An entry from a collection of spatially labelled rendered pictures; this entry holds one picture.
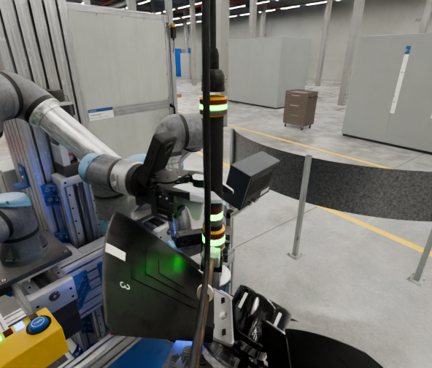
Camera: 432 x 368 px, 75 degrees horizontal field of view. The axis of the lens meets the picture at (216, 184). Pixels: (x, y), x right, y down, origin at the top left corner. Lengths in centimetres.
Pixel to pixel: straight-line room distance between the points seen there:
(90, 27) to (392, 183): 240
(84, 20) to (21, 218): 158
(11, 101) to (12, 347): 57
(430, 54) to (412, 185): 433
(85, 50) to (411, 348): 291
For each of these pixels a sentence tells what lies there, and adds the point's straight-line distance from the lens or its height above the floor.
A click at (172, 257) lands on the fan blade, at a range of 51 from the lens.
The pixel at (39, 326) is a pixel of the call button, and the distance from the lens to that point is 88.
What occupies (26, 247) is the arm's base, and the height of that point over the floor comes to 110.
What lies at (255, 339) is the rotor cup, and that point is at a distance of 58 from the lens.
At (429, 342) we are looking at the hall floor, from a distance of 250.
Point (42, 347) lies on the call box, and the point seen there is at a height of 105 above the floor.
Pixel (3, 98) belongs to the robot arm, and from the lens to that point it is 83.
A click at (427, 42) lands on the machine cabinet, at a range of 659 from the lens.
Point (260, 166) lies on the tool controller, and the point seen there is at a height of 123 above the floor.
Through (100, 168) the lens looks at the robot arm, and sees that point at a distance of 65.
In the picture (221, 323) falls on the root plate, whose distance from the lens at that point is 56.
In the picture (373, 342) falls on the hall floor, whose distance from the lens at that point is 233.
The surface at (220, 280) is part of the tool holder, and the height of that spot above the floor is 127.
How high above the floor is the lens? 168
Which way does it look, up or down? 24 degrees down
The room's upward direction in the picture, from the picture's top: straight up
